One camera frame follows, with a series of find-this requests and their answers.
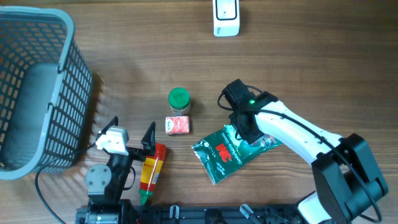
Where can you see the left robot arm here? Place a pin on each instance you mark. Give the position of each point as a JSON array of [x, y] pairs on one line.
[[106, 182]]

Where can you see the white barcode scanner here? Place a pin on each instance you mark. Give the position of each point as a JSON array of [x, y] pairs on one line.
[[226, 18]]

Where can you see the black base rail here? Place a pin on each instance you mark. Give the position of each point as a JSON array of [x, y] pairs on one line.
[[199, 214]]

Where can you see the red sauce bottle green cap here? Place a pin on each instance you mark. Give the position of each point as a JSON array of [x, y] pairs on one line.
[[151, 169]]

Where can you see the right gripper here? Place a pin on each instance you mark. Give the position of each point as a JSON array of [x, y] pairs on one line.
[[250, 136]]

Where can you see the green lid jar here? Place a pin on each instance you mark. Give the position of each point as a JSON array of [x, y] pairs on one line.
[[179, 101]]

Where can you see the green 3M gloves package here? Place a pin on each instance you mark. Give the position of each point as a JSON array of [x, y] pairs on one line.
[[224, 152]]

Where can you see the grey plastic shopping basket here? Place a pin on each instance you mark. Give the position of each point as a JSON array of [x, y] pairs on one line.
[[46, 87]]

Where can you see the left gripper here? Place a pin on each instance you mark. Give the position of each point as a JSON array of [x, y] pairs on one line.
[[148, 142]]

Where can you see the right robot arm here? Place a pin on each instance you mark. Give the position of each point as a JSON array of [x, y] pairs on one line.
[[347, 177]]

